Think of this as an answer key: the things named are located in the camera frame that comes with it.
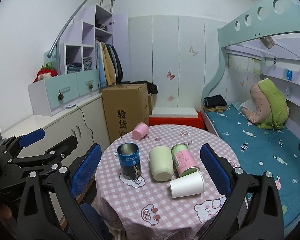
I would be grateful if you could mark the pink plastic cup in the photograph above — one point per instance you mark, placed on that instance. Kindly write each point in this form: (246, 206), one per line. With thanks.
(140, 131)

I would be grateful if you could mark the blue trouser leg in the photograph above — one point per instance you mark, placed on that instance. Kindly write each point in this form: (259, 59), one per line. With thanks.
(96, 220)

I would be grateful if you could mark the green pink label can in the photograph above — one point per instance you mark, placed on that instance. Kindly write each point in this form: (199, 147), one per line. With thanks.
(183, 160)

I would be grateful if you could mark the red strawberry plush toy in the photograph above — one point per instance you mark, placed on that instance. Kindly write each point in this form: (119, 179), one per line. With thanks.
(47, 71)

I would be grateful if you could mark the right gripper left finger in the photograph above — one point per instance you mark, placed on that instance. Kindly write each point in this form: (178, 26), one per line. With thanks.
(37, 218)

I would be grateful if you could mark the red storage box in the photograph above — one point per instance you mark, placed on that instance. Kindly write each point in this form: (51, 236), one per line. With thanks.
(197, 122)

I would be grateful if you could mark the hanging clothes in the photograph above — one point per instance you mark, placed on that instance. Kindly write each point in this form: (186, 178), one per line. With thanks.
(108, 64)

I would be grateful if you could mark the tall cardboard box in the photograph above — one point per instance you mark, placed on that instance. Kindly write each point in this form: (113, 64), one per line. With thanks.
(125, 106)

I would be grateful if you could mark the black blue cool towel can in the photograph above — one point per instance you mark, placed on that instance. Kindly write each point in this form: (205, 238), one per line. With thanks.
(129, 158)

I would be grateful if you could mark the pale green cup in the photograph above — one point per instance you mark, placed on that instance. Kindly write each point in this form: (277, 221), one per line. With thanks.
(161, 163)

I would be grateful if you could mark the teal patterned bed mattress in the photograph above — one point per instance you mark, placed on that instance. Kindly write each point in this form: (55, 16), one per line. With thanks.
(260, 150)

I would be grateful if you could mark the teal bunk bed frame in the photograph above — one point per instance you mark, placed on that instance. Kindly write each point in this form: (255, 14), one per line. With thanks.
(266, 18)

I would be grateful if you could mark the green pink folded quilt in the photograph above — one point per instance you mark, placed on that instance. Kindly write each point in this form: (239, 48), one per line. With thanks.
(271, 110)

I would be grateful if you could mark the white wardrobe doors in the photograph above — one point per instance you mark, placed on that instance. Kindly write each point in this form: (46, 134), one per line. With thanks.
(179, 54)

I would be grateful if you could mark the white paper cup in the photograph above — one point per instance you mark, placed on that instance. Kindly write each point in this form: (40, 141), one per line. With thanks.
(188, 185)

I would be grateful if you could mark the lilac cubby shelf stairs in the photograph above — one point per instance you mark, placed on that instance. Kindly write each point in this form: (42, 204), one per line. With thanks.
(77, 43)

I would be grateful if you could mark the cream low cabinet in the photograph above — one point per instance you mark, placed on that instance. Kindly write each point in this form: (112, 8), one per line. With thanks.
(85, 120)

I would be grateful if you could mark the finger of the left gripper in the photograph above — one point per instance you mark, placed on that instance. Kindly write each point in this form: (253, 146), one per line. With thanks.
(53, 155)
(31, 138)

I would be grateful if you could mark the dark folded clothes pile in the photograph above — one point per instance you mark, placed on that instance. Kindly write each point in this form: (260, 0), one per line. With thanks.
(215, 103)

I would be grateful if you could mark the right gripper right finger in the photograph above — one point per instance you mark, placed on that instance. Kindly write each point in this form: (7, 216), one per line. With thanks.
(252, 209)

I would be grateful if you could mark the teal drawer unit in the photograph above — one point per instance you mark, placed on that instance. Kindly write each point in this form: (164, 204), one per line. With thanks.
(50, 96)

